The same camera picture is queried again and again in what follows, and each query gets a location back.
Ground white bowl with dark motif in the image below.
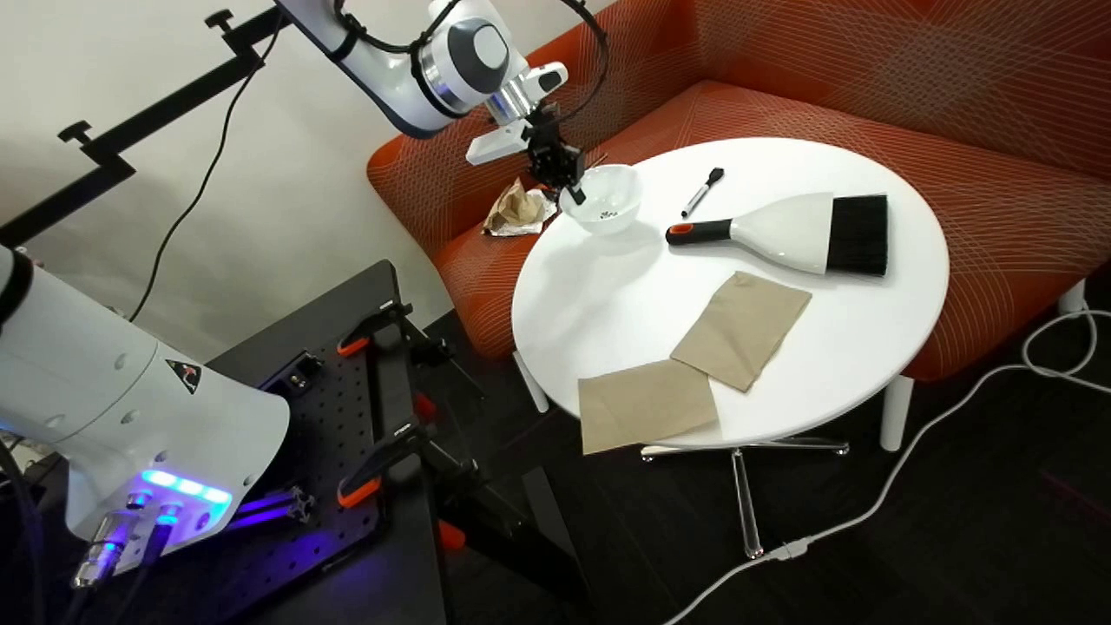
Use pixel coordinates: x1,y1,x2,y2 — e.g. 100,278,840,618
555,159,645,241

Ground brown paper napkin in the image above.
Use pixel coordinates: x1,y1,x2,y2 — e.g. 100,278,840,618
667,268,815,396
573,358,727,460

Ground white brush with black bristles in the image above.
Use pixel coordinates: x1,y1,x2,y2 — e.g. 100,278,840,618
665,190,893,280

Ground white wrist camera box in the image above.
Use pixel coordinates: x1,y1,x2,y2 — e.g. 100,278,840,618
461,123,528,167

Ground metal rod stand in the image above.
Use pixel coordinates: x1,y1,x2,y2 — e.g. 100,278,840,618
639,433,854,565

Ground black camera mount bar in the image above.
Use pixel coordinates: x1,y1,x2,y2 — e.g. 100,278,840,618
0,0,293,265

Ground crumpled beige paper wad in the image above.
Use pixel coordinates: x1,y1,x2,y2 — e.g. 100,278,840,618
478,176,563,243

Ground thin black hanging cable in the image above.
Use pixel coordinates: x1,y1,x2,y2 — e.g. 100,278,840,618
121,42,285,327

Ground white robot base blue lights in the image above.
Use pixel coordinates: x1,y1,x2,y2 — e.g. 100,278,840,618
0,243,295,587

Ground black marker pen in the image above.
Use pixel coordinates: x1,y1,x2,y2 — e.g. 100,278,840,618
677,164,730,221

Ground white table leg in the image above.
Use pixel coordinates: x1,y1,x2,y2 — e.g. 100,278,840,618
874,371,920,456
512,343,555,419

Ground black clamp with orange handle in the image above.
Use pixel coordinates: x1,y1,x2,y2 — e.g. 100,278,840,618
330,419,586,608
330,296,486,396

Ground white floor cable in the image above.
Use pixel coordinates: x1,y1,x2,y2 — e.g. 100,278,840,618
659,274,1111,625

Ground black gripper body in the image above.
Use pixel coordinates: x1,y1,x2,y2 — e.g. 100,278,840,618
507,94,585,167

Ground black perforated mounting board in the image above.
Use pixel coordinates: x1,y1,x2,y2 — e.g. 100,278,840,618
191,256,453,625

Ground orange red sofa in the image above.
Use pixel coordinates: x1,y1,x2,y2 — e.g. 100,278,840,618
365,0,1111,390

